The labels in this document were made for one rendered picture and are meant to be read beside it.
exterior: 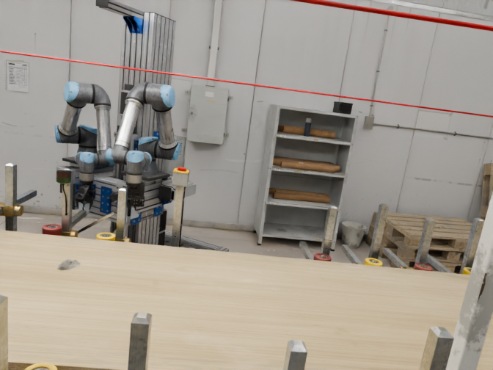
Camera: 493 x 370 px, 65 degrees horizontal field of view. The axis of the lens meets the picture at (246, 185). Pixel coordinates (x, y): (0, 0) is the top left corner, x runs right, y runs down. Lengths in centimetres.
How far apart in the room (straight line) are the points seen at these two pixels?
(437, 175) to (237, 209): 255
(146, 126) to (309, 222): 281
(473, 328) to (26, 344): 111
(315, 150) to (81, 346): 393
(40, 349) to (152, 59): 197
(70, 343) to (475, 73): 514
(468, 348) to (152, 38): 233
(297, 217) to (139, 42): 296
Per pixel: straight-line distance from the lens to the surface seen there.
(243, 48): 456
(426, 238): 215
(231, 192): 467
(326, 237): 197
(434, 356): 97
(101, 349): 117
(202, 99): 428
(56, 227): 197
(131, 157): 194
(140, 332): 84
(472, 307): 111
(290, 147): 466
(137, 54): 277
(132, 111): 218
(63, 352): 117
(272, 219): 482
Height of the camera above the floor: 158
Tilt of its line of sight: 12 degrees down
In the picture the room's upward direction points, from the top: 7 degrees clockwise
